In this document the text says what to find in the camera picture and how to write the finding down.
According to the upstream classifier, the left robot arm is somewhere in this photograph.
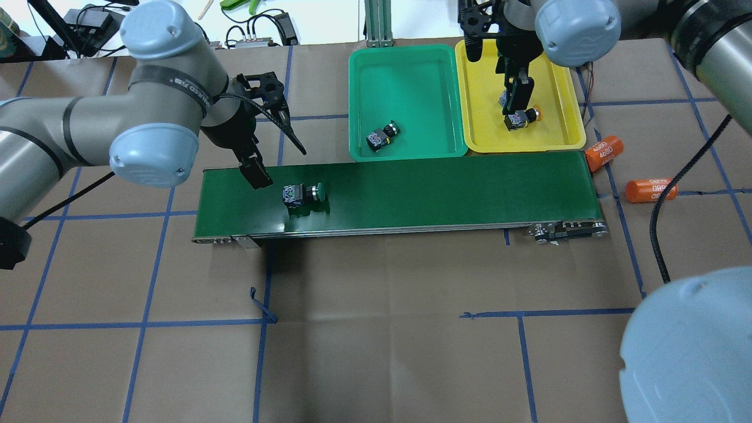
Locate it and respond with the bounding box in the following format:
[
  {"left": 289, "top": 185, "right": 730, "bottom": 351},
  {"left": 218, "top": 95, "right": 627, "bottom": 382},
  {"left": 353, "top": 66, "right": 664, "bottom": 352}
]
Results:
[{"left": 1, "top": 1, "right": 304, "bottom": 270}]

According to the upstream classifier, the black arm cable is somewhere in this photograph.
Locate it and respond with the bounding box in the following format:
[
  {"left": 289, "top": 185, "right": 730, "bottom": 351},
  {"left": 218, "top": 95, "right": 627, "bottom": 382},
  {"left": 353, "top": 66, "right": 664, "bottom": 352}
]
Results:
[
  {"left": 0, "top": 170, "right": 118, "bottom": 271},
  {"left": 649, "top": 115, "right": 735, "bottom": 285}
]

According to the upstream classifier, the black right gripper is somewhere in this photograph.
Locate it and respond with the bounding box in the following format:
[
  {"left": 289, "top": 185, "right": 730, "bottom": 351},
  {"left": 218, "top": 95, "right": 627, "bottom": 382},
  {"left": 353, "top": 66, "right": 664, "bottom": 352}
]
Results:
[{"left": 458, "top": 1, "right": 543, "bottom": 116}]

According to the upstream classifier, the yellow plastic tray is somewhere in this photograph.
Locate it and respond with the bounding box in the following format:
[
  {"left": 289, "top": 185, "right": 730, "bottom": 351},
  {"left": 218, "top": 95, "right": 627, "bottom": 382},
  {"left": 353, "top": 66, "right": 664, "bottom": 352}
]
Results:
[{"left": 455, "top": 39, "right": 587, "bottom": 153}]

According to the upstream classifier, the green plastic tray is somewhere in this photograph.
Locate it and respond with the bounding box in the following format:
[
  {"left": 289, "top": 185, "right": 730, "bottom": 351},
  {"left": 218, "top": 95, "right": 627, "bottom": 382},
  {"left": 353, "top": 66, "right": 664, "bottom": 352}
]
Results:
[{"left": 348, "top": 45, "right": 468, "bottom": 162}]

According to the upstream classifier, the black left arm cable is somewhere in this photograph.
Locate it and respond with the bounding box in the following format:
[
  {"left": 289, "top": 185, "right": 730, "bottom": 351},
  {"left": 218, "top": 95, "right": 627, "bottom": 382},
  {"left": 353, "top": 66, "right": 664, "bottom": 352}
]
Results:
[{"left": 0, "top": 170, "right": 118, "bottom": 271}]

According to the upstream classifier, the green conveyor belt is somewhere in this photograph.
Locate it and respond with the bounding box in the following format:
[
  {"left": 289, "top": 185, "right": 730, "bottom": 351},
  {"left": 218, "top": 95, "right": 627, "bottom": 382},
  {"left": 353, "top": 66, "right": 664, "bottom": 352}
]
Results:
[{"left": 192, "top": 152, "right": 609, "bottom": 247}]

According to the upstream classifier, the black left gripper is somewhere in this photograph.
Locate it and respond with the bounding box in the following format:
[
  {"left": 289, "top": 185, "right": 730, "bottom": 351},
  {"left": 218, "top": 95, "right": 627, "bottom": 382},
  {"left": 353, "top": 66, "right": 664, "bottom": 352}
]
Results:
[{"left": 200, "top": 72, "right": 291, "bottom": 190}]

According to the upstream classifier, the orange cylinder 4680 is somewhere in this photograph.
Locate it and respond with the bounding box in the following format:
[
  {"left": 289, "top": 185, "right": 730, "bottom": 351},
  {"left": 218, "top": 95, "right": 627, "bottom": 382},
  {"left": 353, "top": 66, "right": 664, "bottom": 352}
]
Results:
[
  {"left": 625, "top": 179, "right": 672, "bottom": 204},
  {"left": 585, "top": 136, "right": 624, "bottom": 173}
]

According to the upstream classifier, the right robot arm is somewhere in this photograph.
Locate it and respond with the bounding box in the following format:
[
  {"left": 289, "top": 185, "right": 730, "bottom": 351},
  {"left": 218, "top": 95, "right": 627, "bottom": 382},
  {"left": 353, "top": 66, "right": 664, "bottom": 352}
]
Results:
[{"left": 458, "top": 1, "right": 750, "bottom": 422}]

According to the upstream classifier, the green handled reacher tool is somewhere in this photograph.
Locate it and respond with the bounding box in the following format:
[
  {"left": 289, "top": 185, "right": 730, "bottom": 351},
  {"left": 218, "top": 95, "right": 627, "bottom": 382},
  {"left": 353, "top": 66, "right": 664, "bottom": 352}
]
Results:
[{"left": 220, "top": 0, "right": 265, "bottom": 16}]

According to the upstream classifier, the green push button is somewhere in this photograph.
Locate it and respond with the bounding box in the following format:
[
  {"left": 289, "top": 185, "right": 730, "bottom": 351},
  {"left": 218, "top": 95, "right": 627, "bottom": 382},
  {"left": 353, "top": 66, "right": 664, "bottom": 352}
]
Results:
[
  {"left": 365, "top": 120, "right": 401, "bottom": 152},
  {"left": 282, "top": 182, "right": 327, "bottom": 209}
]

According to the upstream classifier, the aluminium frame post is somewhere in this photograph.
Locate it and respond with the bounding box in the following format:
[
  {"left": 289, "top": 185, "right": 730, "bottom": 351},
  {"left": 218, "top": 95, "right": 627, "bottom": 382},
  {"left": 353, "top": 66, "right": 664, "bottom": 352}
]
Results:
[{"left": 364, "top": 0, "right": 394, "bottom": 48}]

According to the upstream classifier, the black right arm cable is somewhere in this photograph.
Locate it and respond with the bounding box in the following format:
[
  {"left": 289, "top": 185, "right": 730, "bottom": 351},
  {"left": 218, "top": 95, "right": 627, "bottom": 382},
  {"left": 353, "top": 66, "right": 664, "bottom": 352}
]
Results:
[{"left": 649, "top": 115, "right": 735, "bottom": 285}]

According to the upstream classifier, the black power adapter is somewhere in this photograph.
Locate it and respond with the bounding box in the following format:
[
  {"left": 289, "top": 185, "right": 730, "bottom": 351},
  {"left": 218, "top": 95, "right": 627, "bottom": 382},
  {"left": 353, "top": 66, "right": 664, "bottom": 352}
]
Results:
[{"left": 274, "top": 12, "right": 299, "bottom": 46}]

